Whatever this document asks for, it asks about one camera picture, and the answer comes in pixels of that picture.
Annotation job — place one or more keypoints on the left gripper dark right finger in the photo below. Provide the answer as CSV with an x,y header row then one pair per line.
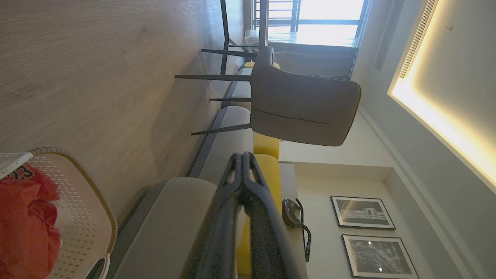
x,y
267,240

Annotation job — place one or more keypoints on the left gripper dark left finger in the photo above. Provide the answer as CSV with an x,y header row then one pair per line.
x,y
217,240

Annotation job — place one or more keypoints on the white perforated laundry basket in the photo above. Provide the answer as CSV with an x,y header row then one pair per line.
x,y
85,224

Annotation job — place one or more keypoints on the grey fabric sofa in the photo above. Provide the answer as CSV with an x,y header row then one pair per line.
x,y
170,232

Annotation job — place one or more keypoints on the yellow sofa cushion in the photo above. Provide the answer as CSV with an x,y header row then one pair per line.
x,y
266,145
250,65
271,174

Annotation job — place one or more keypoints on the black framed monochrome picture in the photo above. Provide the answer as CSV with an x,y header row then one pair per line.
x,y
378,257
362,213

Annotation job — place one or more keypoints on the white garment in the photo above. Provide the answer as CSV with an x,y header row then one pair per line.
x,y
62,217

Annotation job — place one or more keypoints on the red sports jersey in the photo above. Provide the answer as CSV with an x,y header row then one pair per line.
x,y
27,228

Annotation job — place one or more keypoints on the window with dark railing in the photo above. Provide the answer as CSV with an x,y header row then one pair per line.
x,y
325,23

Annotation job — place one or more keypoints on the white ceiling air vent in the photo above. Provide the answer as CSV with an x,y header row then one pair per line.
x,y
416,38

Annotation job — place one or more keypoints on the black metal table frame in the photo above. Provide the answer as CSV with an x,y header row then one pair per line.
x,y
224,35

